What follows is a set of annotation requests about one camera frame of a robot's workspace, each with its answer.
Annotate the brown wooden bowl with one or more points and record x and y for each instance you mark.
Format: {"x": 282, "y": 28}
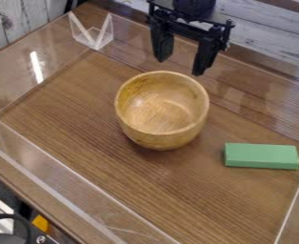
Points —
{"x": 161, "y": 108}

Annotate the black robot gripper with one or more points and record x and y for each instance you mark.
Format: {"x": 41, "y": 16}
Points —
{"x": 192, "y": 19}

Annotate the clear acrylic corner bracket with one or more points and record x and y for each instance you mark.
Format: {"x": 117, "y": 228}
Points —
{"x": 94, "y": 38}

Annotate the green rectangular block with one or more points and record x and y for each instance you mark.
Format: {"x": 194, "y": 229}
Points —
{"x": 261, "y": 156}

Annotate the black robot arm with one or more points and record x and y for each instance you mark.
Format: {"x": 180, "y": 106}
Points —
{"x": 192, "y": 19}

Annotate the clear acrylic tray wall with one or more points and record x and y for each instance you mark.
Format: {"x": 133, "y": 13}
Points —
{"x": 81, "y": 209}

